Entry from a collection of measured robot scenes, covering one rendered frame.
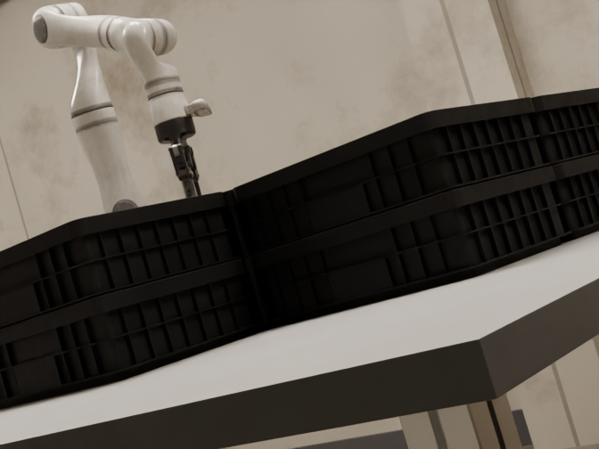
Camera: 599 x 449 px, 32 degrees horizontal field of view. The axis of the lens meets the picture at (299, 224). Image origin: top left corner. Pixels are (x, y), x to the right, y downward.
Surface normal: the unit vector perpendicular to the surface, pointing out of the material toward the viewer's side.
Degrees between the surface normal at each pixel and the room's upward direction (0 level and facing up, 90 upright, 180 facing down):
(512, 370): 90
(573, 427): 90
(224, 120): 90
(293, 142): 90
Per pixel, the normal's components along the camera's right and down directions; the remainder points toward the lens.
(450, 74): -0.57, 0.13
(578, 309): 0.77, -0.26
